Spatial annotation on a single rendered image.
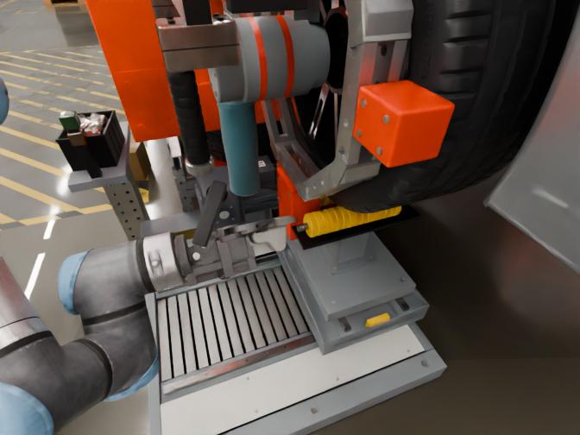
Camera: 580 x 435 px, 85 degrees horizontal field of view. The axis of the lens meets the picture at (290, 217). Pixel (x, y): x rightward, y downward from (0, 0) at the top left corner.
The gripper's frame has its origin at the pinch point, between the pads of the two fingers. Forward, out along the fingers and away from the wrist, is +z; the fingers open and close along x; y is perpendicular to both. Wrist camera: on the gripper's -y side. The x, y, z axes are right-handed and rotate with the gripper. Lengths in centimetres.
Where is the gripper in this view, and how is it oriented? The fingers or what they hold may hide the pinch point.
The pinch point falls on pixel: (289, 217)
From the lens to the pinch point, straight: 58.0
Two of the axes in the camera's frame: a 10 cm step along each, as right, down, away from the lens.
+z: 9.4, -2.3, 2.6
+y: 2.4, 9.7, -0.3
